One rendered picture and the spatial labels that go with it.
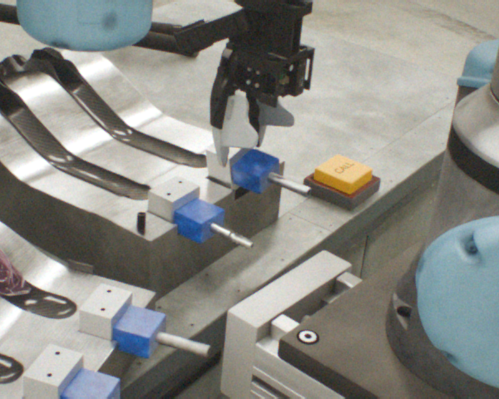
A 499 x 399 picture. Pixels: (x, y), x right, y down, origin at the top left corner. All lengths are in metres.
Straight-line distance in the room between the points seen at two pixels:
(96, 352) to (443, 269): 0.56
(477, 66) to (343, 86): 1.11
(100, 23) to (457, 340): 0.25
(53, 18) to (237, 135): 0.63
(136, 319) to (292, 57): 0.33
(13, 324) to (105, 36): 0.55
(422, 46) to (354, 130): 2.66
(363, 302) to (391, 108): 0.92
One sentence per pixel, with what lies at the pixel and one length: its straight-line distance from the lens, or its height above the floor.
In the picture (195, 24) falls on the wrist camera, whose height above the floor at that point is 1.07.
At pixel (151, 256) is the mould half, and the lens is 1.11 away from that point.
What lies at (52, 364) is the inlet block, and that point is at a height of 0.88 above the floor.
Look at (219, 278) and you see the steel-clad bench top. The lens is 1.20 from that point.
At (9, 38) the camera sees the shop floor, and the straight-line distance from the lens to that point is 3.98.
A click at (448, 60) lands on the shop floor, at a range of 4.13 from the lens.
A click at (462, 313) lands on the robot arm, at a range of 0.51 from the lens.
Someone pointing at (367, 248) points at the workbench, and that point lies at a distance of 1.61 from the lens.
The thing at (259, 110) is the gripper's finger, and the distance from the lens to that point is 1.20.
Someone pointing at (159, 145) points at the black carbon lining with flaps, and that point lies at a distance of 1.31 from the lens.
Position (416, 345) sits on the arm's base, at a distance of 0.71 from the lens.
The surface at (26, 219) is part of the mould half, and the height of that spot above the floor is 0.83.
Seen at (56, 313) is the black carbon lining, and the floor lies 0.85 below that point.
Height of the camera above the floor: 1.49
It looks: 31 degrees down
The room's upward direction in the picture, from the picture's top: 6 degrees clockwise
